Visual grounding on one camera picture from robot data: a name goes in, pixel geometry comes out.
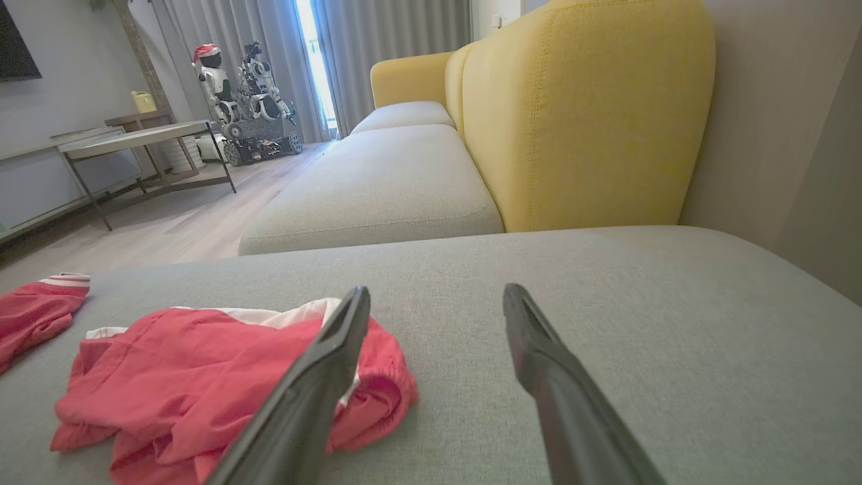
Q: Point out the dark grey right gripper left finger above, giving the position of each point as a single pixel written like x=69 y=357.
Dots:
x=303 y=411

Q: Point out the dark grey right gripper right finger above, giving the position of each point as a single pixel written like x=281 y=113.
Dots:
x=566 y=417

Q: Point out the red shorts with white trim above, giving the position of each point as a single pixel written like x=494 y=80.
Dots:
x=188 y=377

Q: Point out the red shirt with striped collar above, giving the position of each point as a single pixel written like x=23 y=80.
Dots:
x=30 y=310

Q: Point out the large grey sofa chaise cushion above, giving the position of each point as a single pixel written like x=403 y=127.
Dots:
x=673 y=337

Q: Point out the grey sofa seat cushion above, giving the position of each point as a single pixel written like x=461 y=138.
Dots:
x=384 y=182
x=404 y=114

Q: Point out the white ribbed appliance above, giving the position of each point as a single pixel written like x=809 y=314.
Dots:
x=187 y=153

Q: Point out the white robot on wheeled base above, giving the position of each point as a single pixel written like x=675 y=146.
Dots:
x=262 y=121

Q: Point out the yellow sofa backrest cushion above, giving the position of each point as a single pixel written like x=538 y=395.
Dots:
x=592 y=121
x=455 y=81

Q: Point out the coffee table with black legs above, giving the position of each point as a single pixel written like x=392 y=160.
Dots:
x=135 y=137

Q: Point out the white humanoid robot santa hat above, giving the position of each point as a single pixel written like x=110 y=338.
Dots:
x=214 y=77

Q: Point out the low grey television console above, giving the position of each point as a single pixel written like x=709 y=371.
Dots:
x=40 y=185

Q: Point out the yellow container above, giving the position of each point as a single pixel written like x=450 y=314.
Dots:
x=143 y=102

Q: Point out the yellow sofa armrest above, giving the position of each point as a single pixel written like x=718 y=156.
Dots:
x=407 y=77

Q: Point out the grey curtain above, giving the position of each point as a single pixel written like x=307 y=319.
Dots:
x=242 y=27
x=384 y=34

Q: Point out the brown textured pillar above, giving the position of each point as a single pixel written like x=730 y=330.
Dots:
x=143 y=57

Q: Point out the black wall television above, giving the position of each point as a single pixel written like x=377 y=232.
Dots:
x=13 y=40

